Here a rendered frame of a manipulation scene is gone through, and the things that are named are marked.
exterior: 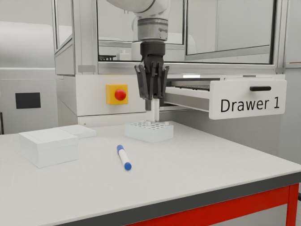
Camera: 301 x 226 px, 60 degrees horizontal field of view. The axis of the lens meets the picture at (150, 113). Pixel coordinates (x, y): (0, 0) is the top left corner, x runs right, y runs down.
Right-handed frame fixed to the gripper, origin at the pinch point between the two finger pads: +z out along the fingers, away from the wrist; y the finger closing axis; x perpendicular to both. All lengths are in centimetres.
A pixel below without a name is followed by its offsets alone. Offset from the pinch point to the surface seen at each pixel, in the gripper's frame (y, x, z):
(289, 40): 210, 26, -42
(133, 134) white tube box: -7.1, 1.1, 6.5
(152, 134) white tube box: -7.1, -6.5, 5.4
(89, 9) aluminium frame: -4.6, 25.4, -32.9
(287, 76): 210, 25, -9
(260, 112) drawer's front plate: 23.9, -23.3, 0.7
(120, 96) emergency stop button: -0.2, 15.0, -3.5
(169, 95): 19.8, 10.1, -2.9
